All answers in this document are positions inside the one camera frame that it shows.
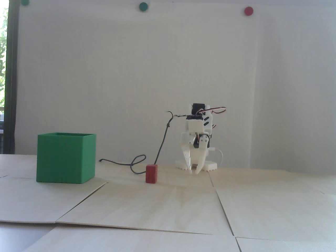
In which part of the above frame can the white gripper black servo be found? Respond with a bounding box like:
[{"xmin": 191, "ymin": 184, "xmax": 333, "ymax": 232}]
[{"xmin": 181, "ymin": 131, "xmax": 212, "ymax": 174}]

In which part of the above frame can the red block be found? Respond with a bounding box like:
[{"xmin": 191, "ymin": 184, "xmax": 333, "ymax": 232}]
[{"xmin": 145, "ymin": 164, "xmax": 158, "ymax": 184}]

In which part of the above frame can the green open box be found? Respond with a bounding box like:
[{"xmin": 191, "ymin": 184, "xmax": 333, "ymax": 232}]
[{"xmin": 36, "ymin": 133, "xmax": 97, "ymax": 184}]

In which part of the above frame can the light plywood panel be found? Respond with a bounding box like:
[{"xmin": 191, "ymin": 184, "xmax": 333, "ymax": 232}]
[
  {"xmin": 209, "ymin": 168, "xmax": 336, "ymax": 242},
  {"xmin": 0, "ymin": 154, "xmax": 108, "ymax": 224},
  {"xmin": 56, "ymin": 163, "xmax": 235, "ymax": 236}
]

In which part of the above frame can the white usb cable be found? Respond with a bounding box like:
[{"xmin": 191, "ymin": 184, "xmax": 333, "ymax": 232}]
[{"xmin": 213, "ymin": 148, "xmax": 224, "ymax": 167}]

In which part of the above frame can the thin black cable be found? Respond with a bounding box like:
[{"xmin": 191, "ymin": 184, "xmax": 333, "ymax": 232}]
[{"xmin": 99, "ymin": 111, "xmax": 184, "ymax": 175}]

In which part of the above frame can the dark window frame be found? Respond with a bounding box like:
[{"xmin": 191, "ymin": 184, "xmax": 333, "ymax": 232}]
[{"xmin": 5, "ymin": 0, "xmax": 21, "ymax": 155}]

